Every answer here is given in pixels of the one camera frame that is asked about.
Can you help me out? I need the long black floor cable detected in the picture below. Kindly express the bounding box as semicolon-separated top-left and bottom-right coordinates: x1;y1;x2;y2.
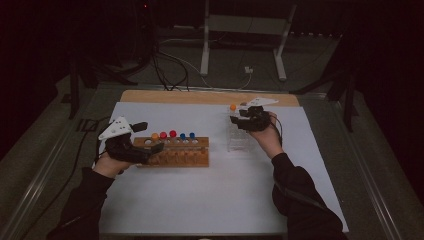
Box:
18;115;112;240

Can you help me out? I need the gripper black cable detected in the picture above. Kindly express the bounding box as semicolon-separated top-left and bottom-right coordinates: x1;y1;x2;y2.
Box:
271;114;285;148
94;132;112;165

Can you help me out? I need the clear acrylic test tube rack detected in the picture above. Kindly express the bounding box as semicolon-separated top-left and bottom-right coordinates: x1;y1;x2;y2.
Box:
227;109;256;153

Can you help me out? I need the person's right hand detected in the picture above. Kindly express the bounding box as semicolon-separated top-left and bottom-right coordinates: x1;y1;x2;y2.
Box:
249;111;284;159

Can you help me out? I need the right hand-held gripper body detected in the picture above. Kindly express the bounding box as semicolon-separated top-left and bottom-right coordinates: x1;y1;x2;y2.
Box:
243;97;279;132

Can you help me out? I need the white table mat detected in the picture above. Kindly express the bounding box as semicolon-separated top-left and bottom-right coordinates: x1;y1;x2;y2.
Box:
91;101;349;235

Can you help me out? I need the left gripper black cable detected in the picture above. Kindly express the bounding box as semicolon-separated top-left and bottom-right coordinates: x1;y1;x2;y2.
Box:
94;132;112;165

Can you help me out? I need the person's left hand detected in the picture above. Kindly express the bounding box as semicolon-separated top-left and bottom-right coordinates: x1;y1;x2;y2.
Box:
93;152;134;179

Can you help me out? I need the grey metal stand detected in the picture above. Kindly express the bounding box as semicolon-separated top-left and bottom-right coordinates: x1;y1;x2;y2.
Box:
199;0;298;82

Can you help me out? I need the wooden test tube rack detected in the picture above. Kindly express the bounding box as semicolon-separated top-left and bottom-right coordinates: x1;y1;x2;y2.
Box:
133;136;210;168

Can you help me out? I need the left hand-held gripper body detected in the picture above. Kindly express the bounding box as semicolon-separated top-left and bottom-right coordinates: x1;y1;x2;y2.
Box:
98;116;151;165

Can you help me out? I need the metal floor rail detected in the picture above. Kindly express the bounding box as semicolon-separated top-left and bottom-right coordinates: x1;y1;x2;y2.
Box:
328;96;403;240
0;126;84;240

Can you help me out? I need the white cable with plug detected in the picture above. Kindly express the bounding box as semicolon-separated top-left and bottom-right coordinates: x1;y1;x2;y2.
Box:
159;37;255;91

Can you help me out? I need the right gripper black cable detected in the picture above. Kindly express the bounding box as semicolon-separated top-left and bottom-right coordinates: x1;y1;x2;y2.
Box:
271;114;285;148

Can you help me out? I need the black tripod stand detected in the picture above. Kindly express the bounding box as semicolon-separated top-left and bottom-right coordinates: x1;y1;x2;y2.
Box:
289;33;360;133
61;54;138;120

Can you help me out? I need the black floor cable bundle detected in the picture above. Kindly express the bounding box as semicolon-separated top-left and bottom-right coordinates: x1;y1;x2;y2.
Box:
150;43;190;92

